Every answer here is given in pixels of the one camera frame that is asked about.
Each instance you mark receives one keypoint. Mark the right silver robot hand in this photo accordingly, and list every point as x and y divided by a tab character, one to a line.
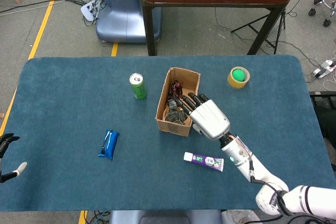
210	121

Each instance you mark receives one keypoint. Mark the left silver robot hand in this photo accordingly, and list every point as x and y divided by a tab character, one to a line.
2	145

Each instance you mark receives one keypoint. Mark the grey striped knit glove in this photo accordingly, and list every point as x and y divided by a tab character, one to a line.
174	115

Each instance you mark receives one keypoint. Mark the purple toothpaste tube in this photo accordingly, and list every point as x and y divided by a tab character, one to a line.
207	161

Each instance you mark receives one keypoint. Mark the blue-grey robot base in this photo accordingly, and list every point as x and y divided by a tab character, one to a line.
120	19

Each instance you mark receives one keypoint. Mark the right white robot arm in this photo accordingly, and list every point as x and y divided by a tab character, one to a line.
249	166

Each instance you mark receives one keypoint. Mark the open cardboard box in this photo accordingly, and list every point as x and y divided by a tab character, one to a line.
173	129

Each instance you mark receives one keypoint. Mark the yellow tape roll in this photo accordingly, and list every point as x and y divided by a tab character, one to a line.
236	84

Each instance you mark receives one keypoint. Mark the red grape bunch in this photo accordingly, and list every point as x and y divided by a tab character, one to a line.
176	87

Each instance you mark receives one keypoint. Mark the green ball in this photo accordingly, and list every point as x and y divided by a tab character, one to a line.
237	75

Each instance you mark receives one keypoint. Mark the green energy drink can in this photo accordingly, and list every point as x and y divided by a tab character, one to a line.
139	90

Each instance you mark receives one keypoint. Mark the blue table cloth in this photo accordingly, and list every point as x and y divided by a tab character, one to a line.
78	108

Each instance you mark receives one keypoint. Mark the black tripod stand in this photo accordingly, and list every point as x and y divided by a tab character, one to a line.
269	41

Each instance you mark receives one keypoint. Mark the blue snack packet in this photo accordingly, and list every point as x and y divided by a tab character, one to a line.
109	145

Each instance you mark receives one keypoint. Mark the grey-blue robot torso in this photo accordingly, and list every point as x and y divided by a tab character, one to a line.
162	217

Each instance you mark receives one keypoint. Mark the black case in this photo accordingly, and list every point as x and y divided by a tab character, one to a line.
324	113

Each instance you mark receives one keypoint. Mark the white power strip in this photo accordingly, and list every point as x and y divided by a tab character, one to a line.
88	11
325	68

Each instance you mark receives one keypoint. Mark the chrome swivel chair base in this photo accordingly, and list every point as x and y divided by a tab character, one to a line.
329	1

